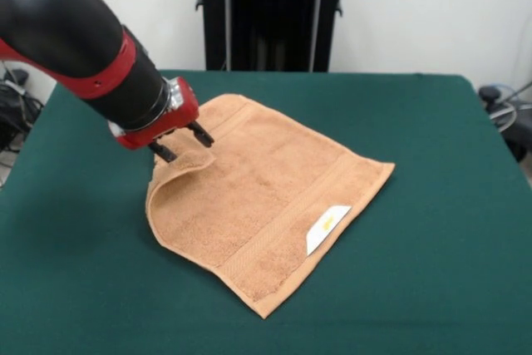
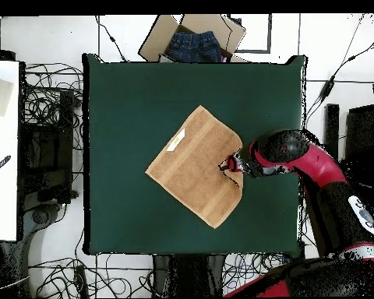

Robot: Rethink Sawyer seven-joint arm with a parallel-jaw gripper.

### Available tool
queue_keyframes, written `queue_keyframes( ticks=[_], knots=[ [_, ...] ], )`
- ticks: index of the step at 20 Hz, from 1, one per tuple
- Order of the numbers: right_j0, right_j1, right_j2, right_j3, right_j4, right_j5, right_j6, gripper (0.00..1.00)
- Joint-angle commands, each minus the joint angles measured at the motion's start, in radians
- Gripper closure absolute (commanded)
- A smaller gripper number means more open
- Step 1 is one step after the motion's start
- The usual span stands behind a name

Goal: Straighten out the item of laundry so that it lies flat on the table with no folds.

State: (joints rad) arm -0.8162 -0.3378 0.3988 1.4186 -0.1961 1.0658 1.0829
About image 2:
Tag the black rectangular post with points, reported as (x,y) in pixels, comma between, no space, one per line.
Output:
(332,124)

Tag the black power adapter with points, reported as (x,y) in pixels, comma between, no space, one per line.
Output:
(327,87)

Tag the black equipment cart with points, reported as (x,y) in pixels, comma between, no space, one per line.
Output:
(46,162)

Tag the black power strip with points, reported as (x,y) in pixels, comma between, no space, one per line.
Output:
(81,280)

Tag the black flat panel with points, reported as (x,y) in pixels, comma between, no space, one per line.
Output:
(360,134)

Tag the white desk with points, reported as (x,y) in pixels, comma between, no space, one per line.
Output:
(3,187)

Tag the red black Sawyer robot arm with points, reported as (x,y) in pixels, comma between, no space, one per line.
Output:
(314,162)

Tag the tan terry towel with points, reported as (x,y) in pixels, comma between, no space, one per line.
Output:
(193,168)

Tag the dark green table cloth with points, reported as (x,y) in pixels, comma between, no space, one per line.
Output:
(127,93)

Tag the blue denim jeans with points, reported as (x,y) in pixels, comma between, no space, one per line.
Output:
(193,46)

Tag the open cardboard box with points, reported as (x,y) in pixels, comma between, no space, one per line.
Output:
(157,40)

